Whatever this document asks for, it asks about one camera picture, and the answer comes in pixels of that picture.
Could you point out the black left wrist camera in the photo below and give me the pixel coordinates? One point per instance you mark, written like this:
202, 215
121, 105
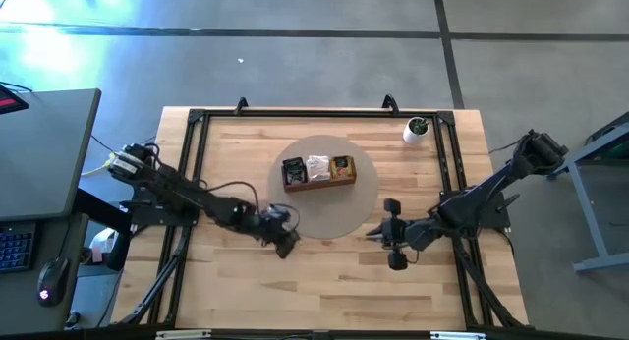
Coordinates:
279, 213

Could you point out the black computer mouse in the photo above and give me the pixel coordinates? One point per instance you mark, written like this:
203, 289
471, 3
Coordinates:
53, 281

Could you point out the silver metal bracket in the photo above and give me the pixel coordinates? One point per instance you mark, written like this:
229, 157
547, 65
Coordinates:
457, 335
184, 335

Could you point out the yellow power plug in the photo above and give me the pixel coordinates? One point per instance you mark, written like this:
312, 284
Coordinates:
105, 165

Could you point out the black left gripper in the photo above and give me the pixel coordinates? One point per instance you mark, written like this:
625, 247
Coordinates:
280, 231

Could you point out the black keyboard blue backlight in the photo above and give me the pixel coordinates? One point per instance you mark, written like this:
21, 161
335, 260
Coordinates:
17, 246

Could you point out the grey desk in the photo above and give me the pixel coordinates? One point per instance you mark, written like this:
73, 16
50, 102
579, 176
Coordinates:
44, 153

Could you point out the white pot with green plant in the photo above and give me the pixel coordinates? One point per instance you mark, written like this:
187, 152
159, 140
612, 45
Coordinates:
414, 133

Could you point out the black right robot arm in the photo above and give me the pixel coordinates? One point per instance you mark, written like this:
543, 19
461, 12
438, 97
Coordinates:
486, 192

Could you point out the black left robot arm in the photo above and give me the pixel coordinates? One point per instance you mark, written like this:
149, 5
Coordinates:
187, 195

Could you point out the black aluminium table frame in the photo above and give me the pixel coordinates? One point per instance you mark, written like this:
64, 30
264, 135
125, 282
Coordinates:
319, 113

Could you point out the round grey placemat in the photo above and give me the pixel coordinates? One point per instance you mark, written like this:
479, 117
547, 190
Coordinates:
334, 212

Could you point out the black device red screen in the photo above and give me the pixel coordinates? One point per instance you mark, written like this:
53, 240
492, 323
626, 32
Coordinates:
10, 101

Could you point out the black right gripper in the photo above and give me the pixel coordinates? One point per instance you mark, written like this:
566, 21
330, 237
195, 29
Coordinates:
408, 234

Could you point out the blue grey table frame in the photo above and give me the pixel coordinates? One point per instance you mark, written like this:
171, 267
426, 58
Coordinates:
587, 217

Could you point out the brown wooden tea box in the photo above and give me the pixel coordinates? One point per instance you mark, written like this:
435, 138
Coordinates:
319, 186

